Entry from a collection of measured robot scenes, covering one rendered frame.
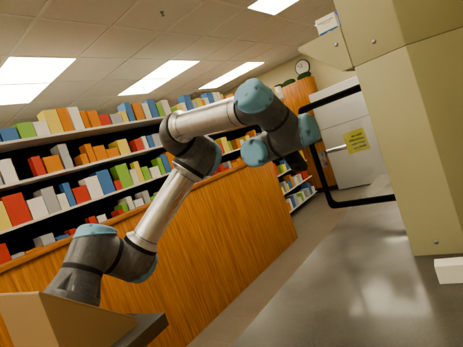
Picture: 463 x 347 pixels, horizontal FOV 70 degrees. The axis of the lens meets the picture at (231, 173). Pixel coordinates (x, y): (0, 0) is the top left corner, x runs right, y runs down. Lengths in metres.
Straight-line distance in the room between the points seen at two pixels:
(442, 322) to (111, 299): 2.11
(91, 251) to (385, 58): 0.90
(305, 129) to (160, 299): 2.15
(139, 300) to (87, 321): 1.64
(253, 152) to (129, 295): 1.90
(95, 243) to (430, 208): 0.87
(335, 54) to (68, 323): 0.91
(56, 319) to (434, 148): 0.94
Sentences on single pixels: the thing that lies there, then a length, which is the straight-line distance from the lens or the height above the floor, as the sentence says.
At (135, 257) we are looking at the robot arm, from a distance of 1.09.
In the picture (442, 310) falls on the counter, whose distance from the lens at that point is 0.72.
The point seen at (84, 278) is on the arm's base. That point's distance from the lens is 1.02.
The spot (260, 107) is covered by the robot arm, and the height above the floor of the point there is 1.39.
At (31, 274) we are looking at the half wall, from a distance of 2.28.
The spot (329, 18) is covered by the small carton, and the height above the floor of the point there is 1.56.
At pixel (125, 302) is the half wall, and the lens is 2.55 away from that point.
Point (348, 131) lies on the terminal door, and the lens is 1.20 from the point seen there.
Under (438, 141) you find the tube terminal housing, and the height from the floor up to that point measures 1.19.
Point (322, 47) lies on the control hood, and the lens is 0.88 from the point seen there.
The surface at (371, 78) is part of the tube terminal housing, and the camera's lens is 0.84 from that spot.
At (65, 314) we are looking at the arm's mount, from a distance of 0.96.
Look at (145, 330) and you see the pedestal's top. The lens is 1.02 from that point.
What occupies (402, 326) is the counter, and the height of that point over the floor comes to 0.94.
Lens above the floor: 1.32
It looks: 4 degrees down
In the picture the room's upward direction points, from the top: 19 degrees counter-clockwise
